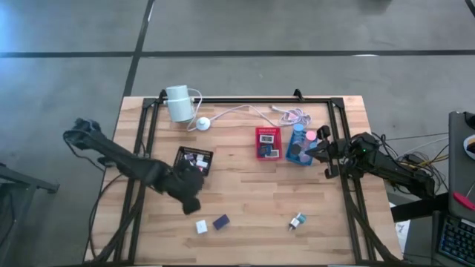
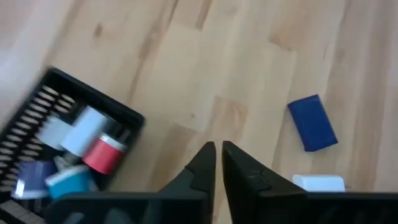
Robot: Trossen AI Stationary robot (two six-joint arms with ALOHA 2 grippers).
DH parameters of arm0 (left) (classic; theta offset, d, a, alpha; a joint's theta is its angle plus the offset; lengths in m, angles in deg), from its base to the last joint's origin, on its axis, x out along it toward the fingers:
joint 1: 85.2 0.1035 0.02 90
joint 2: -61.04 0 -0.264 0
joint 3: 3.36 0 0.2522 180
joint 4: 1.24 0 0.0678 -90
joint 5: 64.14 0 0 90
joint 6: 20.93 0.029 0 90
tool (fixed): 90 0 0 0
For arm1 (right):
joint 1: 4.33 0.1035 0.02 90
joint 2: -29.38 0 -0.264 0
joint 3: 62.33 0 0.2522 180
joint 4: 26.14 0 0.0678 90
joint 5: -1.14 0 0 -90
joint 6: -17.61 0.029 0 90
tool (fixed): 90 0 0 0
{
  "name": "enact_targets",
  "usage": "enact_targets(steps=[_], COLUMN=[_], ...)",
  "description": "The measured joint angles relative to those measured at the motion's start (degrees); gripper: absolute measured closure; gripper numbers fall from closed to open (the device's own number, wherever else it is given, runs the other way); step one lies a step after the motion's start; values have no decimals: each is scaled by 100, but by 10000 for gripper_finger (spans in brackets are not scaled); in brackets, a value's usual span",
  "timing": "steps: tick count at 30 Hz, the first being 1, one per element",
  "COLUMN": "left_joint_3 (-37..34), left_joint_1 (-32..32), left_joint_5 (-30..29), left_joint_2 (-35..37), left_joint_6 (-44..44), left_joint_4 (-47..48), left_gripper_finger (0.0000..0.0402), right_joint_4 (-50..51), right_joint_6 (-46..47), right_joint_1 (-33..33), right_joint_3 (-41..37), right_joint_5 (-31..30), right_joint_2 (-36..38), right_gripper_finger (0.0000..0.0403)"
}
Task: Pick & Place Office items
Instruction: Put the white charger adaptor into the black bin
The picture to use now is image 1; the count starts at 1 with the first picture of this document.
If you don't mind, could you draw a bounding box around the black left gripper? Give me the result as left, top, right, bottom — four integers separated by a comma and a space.
165, 162, 206, 216

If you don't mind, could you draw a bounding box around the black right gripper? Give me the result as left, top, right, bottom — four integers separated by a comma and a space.
313, 125, 352, 179

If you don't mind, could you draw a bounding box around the black plastic basket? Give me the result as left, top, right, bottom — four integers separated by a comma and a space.
173, 145, 214, 177

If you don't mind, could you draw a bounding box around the blue plastic basket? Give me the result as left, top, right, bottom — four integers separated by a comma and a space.
284, 128, 320, 167

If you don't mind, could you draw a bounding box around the red plastic basket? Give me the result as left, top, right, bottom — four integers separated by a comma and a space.
255, 126, 283, 162

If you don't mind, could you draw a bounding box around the navy digital clock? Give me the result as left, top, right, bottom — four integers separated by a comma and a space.
212, 214, 231, 231

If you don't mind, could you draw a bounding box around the white round puck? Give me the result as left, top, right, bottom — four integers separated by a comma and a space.
195, 116, 212, 132

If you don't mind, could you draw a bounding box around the white cylindrical lamp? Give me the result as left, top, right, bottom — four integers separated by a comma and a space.
165, 84, 196, 123

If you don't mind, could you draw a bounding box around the black desk crossbar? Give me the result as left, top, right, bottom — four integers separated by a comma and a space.
390, 191, 452, 223

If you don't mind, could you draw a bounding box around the white paper sheet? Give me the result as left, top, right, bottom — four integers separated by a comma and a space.
394, 219, 411, 244

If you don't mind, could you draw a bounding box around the dark grey desk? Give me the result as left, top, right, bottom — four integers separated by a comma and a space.
447, 110, 475, 223

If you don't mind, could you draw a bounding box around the white orange object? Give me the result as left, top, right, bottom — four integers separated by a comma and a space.
462, 133, 475, 161

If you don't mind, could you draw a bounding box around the black side table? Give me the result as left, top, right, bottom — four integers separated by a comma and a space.
0, 162, 60, 267

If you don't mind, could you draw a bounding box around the backlit keyboard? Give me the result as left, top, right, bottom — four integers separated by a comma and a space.
437, 214, 475, 267

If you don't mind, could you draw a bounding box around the white pink coiled cable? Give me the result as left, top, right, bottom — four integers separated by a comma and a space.
209, 104, 313, 130

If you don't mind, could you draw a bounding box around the black aluminium rig frame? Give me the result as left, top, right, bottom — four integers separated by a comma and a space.
96, 88, 400, 266

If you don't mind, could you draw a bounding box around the white lamp cable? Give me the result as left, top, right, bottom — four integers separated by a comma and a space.
185, 88, 204, 133

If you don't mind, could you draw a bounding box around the yellow black cable bundle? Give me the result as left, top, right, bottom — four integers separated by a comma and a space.
395, 146, 450, 186

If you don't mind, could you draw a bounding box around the red handled tool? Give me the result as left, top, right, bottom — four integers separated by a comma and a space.
452, 191, 475, 211

